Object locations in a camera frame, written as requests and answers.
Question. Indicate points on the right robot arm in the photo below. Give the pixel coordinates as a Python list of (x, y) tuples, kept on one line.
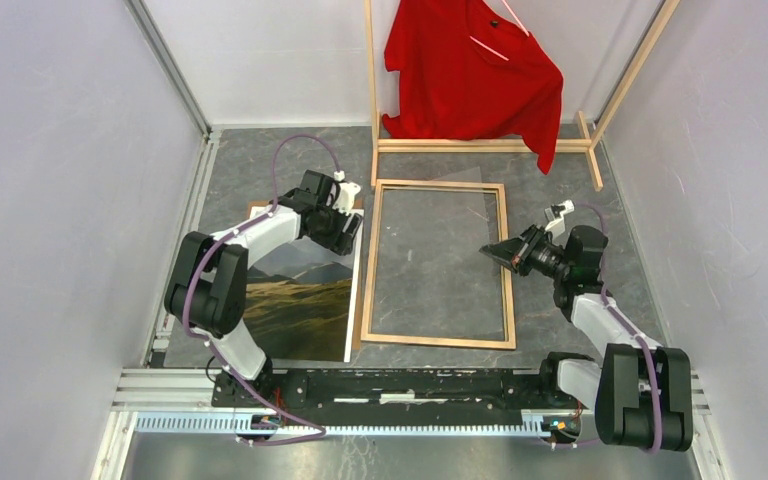
[(638, 390)]

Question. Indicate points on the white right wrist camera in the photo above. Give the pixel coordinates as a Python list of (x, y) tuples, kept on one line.
[(555, 216)]

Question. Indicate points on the red t-shirt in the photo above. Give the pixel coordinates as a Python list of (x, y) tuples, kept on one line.
[(448, 89)]

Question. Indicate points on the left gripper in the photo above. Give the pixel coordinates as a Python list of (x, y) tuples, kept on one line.
[(340, 243)]

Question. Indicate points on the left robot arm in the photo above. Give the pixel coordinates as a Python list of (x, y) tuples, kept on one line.
[(206, 291)]

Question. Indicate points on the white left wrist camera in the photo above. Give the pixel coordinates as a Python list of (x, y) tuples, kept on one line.
[(346, 193)]

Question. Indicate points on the pink clothes hanger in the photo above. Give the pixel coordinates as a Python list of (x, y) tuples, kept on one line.
[(494, 28)]

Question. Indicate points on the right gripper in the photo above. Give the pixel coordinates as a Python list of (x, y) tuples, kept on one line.
[(520, 248)]

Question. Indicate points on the landscape photo print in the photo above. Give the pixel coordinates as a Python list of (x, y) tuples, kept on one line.
[(304, 298)]

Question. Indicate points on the wooden clothes rack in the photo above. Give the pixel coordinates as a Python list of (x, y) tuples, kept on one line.
[(585, 143)]

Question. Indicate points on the wooden picture frame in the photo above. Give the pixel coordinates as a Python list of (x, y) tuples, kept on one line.
[(429, 293)]

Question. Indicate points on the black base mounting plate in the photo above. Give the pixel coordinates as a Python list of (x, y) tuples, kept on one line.
[(402, 397)]

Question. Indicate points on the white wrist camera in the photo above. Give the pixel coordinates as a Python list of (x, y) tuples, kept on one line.
[(555, 216), (346, 193)]

